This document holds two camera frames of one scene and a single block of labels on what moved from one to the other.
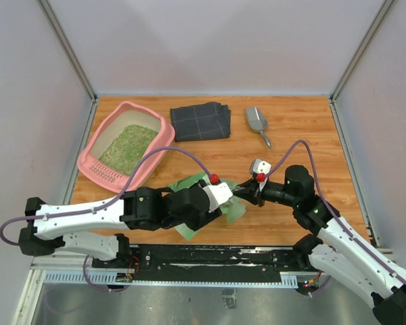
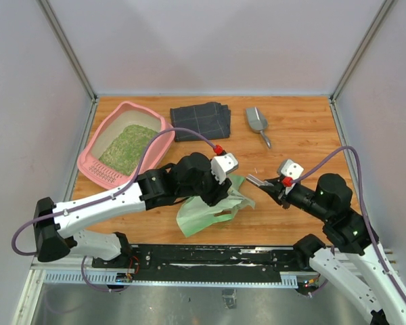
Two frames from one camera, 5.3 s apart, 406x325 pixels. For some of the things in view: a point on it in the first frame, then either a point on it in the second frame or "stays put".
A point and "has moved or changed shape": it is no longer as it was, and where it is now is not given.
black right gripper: x=251 y=190 to x=278 y=191
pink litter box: x=124 y=133 stays put
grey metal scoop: x=257 y=123 stays put
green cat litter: x=125 y=151 stays put
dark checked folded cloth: x=206 y=120 stays put
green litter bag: x=233 y=208 has moved or changed shape
